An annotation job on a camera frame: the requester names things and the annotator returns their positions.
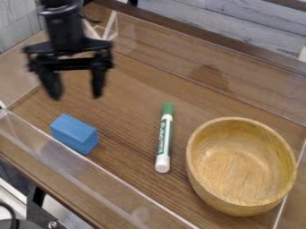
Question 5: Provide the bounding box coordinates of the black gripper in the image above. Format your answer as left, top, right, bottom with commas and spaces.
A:
23, 39, 114, 100

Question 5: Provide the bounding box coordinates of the blue block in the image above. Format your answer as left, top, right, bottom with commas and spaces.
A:
51, 114, 99, 155

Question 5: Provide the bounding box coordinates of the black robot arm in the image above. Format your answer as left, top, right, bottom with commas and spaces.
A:
23, 0, 114, 100

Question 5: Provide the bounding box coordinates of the brown wooden bowl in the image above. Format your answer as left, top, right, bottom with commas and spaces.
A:
187, 117, 298, 216

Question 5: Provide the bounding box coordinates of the green white marker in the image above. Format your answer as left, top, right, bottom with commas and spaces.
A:
154, 103, 175, 174

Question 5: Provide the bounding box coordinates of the black equipment under table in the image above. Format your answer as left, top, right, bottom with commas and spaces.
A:
0, 178, 67, 229

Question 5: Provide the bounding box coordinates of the clear acrylic corner bracket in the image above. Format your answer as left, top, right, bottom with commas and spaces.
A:
81, 11, 119, 42

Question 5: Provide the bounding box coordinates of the clear acrylic front wall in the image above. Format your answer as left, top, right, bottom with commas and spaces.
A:
0, 101, 199, 229

